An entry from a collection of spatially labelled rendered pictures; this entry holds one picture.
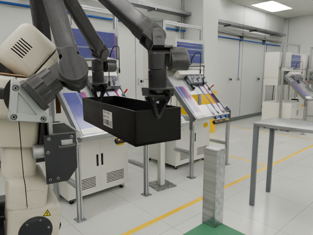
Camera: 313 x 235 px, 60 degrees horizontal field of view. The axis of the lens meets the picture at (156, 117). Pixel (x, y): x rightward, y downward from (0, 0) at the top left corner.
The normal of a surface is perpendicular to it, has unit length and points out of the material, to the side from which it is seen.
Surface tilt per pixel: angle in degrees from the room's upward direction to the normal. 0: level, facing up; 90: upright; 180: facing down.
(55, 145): 90
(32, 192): 90
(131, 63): 90
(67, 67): 70
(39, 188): 90
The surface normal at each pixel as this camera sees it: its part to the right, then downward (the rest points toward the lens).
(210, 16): 0.67, 0.11
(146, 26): 0.20, -0.16
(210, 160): -0.74, 0.11
